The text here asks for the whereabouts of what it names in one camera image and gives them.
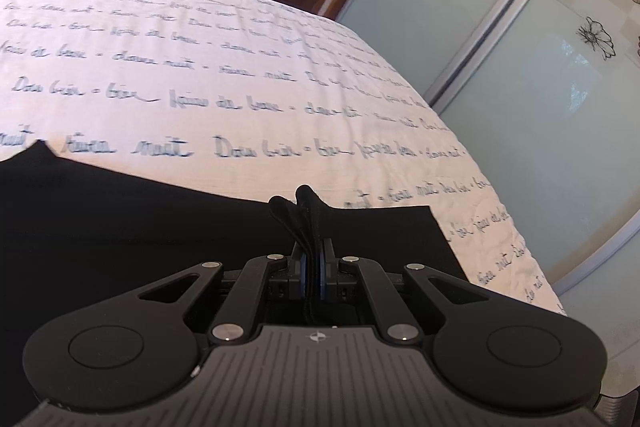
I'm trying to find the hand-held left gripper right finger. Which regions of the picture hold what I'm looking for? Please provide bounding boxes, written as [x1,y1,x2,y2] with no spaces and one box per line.
[320,238,496,345]

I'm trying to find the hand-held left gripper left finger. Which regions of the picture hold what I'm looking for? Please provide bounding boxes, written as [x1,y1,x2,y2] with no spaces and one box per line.
[135,241,307,345]

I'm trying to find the black pants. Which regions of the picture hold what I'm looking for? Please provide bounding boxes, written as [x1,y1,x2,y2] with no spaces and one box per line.
[0,141,471,414]

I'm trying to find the white script-printed bedspread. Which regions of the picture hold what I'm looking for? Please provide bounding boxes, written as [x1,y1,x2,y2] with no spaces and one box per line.
[0,0,566,315]

